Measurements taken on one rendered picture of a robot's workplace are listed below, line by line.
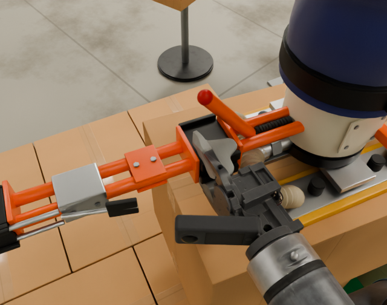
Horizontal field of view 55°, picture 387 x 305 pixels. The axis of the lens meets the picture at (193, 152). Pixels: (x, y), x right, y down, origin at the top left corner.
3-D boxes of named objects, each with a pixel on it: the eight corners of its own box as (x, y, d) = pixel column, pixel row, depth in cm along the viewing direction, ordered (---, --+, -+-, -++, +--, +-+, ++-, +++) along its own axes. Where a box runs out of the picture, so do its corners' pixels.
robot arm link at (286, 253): (258, 305, 50) (270, 280, 43) (240, 274, 53) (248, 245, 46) (311, 276, 53) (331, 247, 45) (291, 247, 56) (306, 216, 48)
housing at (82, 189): (100, 177, 61) (95, 160, 58) (111, 209, 57) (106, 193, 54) (57, 190, 60) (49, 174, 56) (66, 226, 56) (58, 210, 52)
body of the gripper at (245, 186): (253, 184, 62) (296, 245, 55) (207, 204, 59) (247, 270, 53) (259, 156, 56) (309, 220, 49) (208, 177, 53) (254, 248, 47)
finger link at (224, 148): (219, 122, 61) (246, 170, 58) (187, 134, 59) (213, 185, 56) (223, 112, 58) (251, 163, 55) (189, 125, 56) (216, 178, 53)
